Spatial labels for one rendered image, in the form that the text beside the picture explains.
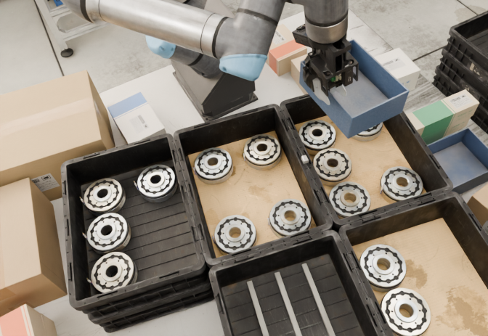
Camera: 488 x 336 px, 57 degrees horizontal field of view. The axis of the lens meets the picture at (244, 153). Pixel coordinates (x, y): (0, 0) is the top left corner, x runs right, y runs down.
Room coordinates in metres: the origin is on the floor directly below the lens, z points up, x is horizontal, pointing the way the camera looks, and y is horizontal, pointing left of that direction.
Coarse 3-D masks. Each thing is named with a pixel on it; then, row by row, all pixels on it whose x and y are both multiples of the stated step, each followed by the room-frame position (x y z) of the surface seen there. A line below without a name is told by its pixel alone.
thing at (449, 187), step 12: (300, 96) 0.84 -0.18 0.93; (288, 120) 0.75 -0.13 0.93; (408, 120) 0.70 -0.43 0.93; (300, 144) 0.67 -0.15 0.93; (420, 144) 0.62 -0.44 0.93; (432, 156) 0.59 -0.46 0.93; (312, 168) 0.59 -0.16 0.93; (444, 180) 0.51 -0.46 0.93; (324, 192) 0.53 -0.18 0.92; (432, 192) 0.49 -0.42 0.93; (444, 192) 0.48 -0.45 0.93; (396, 204) 0.47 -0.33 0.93; (408, 204) 0.46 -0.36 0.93; (336, 216) 0.46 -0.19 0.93; (360, 216) 0.45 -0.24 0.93; (336, 228) 0.44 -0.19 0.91
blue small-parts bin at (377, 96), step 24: (360, 48) 0.78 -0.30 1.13; (360, 72) 0.76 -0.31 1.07; (384, 72) 0.70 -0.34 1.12; (312, 96) 0.70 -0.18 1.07; (336, 96) 0.70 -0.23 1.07; (360, 96) 0.69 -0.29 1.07; (384, 96) 0.68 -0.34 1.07; (336, 120) 0.61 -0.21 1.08; (360, 120) 0.58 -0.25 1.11; (384, 120) 0.61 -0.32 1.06
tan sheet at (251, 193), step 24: (240, 144) 0.77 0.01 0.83; (192, 168) 0.71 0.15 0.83; (240, 168) 0.69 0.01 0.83; (288, 168) 0.67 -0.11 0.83; (216, 192) 0.62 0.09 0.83; (240, 192) 0.61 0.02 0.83; (264, 192) 0.60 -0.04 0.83; (288, 192) 0.59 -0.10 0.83; (216, 216) 0.55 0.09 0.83; (264, 216) 0.53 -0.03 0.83; (264, 240) 0.47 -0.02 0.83
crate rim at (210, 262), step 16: (240, 112) 0.81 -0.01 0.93; (256, 112) 0.80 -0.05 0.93; (192, 128) 0.77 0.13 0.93; (288, 128) 0.73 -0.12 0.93; (176, 144) 0.73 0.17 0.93; (192, 192) 0.57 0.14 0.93; (192, 208) 0.53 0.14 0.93; (320, 208) 0.48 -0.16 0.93; (272, 240) 0.42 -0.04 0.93; (288, 240) 0.42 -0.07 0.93; (208, 256) 0.40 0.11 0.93; (224, 256) 0.40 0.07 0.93; (240, 256) 0.39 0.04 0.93
